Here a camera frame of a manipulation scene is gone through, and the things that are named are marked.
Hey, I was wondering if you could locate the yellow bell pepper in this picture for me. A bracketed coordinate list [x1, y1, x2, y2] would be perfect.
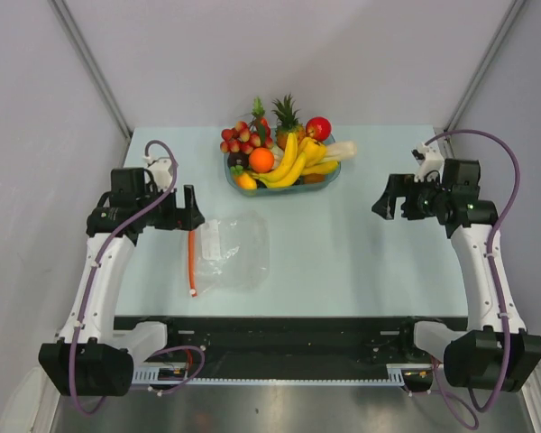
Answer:
[298, 137, 326, 168]

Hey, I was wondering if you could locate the teal plastic fruit tray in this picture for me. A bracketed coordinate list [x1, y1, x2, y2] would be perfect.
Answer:
[225, 133, 356, 197]

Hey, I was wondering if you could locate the yellow banana bunch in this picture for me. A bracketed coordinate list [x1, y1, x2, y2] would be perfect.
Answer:
[249, 134, 339, 189]

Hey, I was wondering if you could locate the small pineapple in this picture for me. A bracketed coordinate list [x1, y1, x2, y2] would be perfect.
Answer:
[272, 94, 306, 150]

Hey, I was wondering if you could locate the orange fruit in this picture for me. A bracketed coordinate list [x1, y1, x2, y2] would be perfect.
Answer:
[249, 147, 275, 173]

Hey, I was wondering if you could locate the dark purple mangosteen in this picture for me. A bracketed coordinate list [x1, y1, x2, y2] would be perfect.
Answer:
[227, 152, 249, 170]

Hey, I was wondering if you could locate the aluminium frame post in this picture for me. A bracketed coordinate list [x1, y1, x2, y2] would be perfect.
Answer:
[441, 0, 529, 132]
[47, 0, 133, 142]

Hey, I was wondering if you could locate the white slotted cable duct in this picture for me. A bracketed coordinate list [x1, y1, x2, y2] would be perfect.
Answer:
[130, 364, 434, 387]

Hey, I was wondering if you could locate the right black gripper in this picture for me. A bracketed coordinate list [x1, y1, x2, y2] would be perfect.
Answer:
[371, 173, 450, 220]

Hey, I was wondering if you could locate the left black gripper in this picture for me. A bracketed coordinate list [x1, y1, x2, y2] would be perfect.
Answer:
[137, 183, 204, 231]

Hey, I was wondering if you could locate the clear zip top bag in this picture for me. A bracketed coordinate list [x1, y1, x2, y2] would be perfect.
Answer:
[186, 211, 271, 298]

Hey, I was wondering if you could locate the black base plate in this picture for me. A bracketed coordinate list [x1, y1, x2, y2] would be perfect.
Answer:
[113, 316, 469, 381]

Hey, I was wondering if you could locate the yellow mango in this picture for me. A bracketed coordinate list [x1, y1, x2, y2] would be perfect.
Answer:
[234, 172, 258, 190]

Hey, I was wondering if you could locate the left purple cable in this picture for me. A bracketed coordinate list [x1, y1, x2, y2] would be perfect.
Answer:
[68, 140, 206, 416]

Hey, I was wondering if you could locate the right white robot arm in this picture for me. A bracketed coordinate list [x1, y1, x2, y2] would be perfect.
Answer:
[371, 159, 541, 392]

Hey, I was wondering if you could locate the red strawberry cluster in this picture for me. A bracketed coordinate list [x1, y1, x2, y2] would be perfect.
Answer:
[220, 121, 275, 154]

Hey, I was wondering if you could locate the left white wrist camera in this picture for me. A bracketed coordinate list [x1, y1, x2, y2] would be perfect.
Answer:
[143, 156, 173, 191]

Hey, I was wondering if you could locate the left aluminium frame post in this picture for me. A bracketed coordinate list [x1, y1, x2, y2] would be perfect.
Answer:
[47, 0, 133, 142]

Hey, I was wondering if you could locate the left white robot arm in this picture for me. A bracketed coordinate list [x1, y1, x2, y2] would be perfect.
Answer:
[39, 160, 205, 397]

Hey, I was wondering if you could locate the right aluminium frame post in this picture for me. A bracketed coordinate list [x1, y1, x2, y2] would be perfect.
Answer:
[441, 0, 529, 132]

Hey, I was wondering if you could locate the red apple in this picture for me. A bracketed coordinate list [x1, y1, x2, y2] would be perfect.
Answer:
[306, 116, 332, 142]

